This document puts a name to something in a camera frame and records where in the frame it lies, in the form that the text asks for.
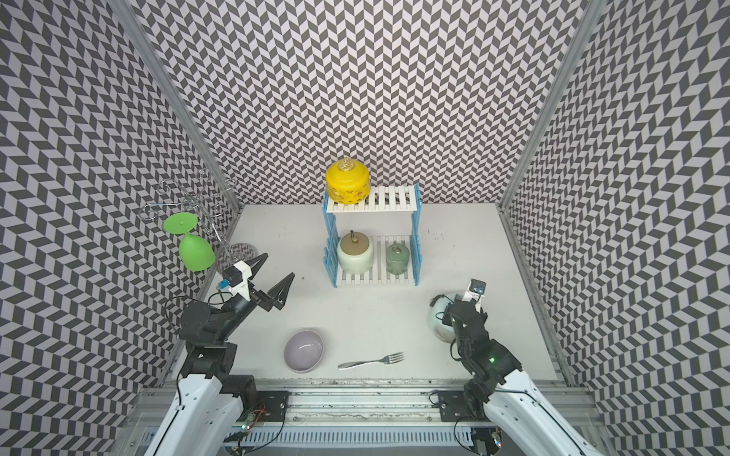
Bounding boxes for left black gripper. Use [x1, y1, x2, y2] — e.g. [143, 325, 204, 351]
[216, 253, 294, 342]

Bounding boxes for white pale blue tea canister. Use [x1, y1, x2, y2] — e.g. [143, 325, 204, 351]
[428, 293, 462, 344]

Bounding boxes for small green tea canister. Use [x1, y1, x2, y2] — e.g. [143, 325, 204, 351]
[386, 243, 411, 276]

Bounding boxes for blue white two-tier shelf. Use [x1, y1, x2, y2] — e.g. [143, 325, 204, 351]
[321, 184, 423, 288]

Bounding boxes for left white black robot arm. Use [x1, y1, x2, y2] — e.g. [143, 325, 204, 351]
[146, 254, 296, 456]

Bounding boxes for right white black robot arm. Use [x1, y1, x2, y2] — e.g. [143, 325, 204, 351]
[444, 298, 600, 455]

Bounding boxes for green plastic wine glass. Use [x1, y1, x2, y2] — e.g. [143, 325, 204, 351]
[163, 212, 216, 272]

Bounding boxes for silver fork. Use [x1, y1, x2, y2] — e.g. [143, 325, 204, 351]
[338, 353, 405, 371]

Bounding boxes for lilac bowl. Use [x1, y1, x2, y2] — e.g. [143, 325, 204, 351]
[283, 329, 324, 374]

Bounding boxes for cream canister with olive lid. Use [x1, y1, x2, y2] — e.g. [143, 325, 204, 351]
[338, 230, 375, 276]

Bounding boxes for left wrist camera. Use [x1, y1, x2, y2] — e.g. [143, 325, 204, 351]
[218, 260, 253, 300]

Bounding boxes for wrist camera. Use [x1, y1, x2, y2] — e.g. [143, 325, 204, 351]
[462, 279, 487, 314]
[218, 260, 253, 300]

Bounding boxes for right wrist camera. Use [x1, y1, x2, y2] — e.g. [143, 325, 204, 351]
[462, 279, 487, 314]

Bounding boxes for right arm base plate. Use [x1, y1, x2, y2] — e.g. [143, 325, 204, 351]
[435, 389, 520, 425]

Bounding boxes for metal wire glass rack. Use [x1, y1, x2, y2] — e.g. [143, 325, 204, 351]
[137, 180, 258, 273]

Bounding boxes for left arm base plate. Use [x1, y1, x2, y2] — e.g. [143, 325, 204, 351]
[235, 391, 291, 426]

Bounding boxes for aluminium front rail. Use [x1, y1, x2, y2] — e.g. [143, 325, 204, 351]
[125, 379, 604, 428]

